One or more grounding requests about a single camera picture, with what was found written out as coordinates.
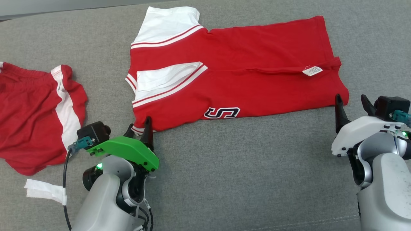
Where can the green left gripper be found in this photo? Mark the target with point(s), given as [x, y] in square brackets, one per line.
[128, 150]

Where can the white tape tag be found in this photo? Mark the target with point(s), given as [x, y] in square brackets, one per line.
[45, 190]

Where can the red shorts with white stripe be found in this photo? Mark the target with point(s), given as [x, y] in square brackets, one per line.
[29, 118]

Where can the red Bulls 23 jersey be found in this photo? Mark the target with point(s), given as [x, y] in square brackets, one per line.
[244, 73]

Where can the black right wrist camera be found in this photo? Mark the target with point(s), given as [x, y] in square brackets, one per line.
[391, 106]

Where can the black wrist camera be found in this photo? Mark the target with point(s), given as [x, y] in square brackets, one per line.
[391, 106]
[93, 132]

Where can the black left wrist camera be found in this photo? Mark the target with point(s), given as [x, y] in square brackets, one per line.
[93, 132]

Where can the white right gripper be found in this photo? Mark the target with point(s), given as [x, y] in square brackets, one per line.
[362, 131]

